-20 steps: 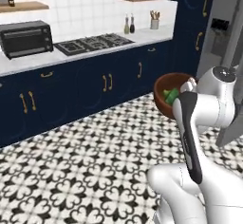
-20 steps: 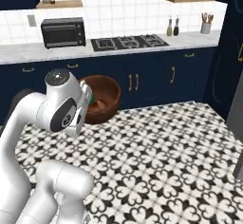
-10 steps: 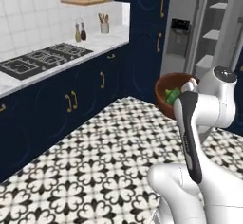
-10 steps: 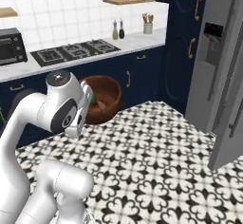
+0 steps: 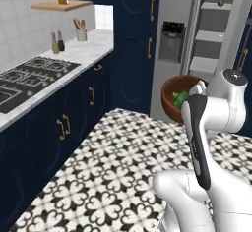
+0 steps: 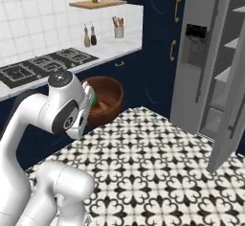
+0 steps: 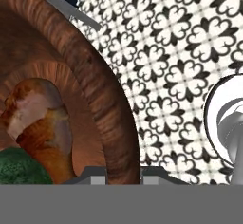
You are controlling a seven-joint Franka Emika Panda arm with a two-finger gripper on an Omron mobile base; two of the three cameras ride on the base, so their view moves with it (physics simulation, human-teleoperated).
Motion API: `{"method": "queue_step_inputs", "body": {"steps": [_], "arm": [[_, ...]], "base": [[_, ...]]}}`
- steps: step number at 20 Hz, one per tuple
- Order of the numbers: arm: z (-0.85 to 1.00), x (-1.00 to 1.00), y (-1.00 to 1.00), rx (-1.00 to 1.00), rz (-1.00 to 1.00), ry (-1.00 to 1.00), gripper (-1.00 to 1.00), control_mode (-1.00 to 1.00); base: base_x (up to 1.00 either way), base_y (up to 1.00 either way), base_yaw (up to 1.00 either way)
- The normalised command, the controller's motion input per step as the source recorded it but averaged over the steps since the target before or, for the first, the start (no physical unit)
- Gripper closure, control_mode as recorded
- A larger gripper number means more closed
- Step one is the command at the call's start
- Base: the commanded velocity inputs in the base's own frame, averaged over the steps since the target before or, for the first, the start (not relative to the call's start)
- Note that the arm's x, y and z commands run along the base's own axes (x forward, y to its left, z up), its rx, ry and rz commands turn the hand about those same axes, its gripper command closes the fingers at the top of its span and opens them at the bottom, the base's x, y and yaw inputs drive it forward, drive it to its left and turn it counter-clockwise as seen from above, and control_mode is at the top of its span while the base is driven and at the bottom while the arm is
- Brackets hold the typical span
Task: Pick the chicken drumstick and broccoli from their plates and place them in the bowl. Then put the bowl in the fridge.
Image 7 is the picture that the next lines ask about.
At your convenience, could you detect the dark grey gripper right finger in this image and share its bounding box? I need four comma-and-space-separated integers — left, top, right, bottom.
140, 166, 192, 185

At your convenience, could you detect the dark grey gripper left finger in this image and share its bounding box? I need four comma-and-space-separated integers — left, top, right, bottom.
62, 166, 107, 185

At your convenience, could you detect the brown wooden bowl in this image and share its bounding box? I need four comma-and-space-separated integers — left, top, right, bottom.
0, 0, 142, 185

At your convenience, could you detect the roasted chicken drumstick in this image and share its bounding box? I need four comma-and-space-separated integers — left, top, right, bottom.
0, 77, 78, 185

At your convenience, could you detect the green broccoli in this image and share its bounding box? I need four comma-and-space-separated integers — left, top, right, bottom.
0, 146, 55, 185

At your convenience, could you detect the white round black-rimmed object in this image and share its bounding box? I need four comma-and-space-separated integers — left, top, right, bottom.
202, 73, 243, 185

